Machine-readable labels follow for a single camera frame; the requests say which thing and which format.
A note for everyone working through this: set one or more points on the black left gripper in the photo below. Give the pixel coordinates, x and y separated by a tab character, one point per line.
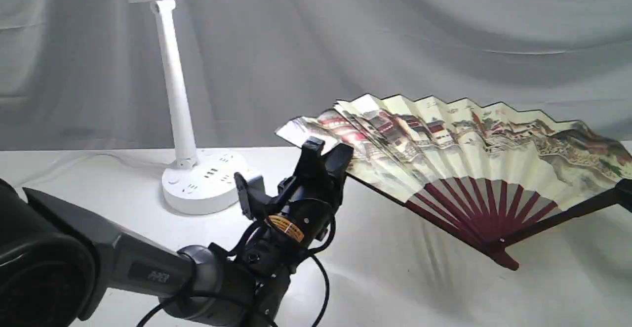
300	220

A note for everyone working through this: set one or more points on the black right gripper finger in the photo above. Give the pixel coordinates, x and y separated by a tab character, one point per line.
624	194

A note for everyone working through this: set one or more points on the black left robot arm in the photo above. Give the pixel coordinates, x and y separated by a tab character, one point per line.
59	259

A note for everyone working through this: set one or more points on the painted paper folding fan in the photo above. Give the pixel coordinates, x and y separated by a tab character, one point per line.
491	176

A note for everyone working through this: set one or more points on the white desk lamp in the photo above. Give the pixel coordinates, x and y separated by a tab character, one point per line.
198	182

